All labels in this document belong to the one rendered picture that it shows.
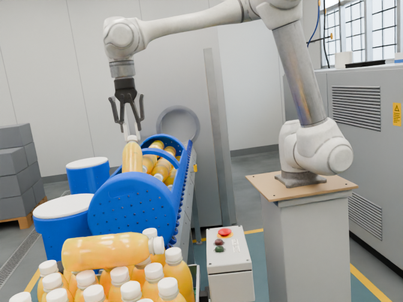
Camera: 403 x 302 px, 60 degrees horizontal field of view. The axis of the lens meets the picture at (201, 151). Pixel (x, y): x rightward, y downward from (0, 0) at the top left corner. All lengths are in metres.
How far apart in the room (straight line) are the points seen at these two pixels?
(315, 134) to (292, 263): 0.58
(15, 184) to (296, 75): 3.85
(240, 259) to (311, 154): 0.64
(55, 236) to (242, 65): 5.30
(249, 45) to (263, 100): 1.00
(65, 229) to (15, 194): 3.16
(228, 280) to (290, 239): 0.76
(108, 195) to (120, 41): 0.47
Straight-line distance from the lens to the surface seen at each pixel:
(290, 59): 1.32
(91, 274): 0.85
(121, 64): 1.31
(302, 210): 1.53
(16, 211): 4.75
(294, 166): 1.55
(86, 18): 6.42
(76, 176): 2.45
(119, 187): 1.14
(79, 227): 1.56
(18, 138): 4.95
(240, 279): 0.84
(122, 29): 1.13
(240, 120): 6.45
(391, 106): 2.56
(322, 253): 1.65
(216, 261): 0.84
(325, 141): 1.35
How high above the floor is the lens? 1.51
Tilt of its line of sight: 12 degrees down
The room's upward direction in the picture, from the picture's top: 7 degrees counter-clockwise
